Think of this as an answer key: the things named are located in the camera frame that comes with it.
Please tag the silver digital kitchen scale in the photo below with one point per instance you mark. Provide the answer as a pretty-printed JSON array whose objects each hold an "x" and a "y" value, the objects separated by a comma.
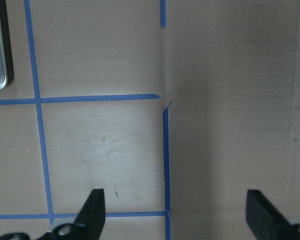
[{"x": 6, "y": 59}]

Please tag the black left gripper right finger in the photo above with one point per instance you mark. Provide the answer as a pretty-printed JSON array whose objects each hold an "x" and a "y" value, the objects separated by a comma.
[{"x": 265, "y": 221}]

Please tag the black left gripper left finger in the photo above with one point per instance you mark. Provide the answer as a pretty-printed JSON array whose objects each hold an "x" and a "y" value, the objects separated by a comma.
[{"x": 89, "y": 223}]

